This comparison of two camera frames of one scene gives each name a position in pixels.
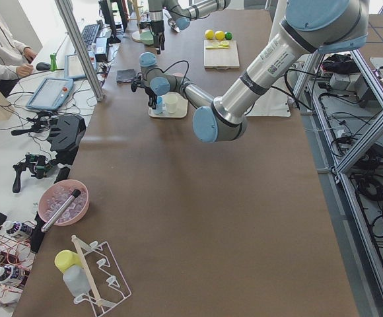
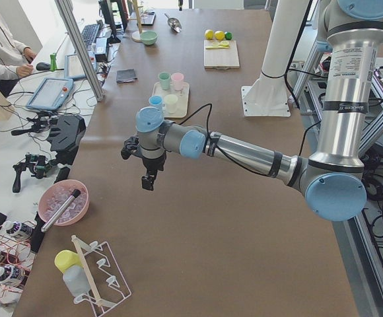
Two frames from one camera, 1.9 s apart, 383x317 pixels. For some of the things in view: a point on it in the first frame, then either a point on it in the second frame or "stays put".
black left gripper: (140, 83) -> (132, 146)
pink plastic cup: (178, 76) stays put
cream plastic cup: (171, 102) stays put
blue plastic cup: (159, 109) stays put
